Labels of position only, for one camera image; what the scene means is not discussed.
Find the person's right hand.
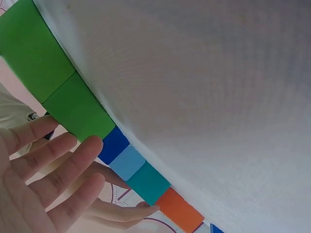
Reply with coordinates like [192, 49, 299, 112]
[82, 161, 160, 230]

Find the person's left hand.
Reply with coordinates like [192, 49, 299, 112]
[0, 116, 106, 233]

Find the dark blue block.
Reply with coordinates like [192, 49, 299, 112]
[97, 127, 130, 166]

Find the teal block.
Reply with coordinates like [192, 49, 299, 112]
[126, 162, 172, 207]

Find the small green block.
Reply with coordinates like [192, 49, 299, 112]
[42, 71, 117, 144]

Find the light blue block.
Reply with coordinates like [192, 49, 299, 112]
[108, 145, 147, 182]

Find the orange block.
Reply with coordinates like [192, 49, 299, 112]
[155, 187, 206, 233]

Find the large green block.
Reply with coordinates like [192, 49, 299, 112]
[0, 0, 78, 104]

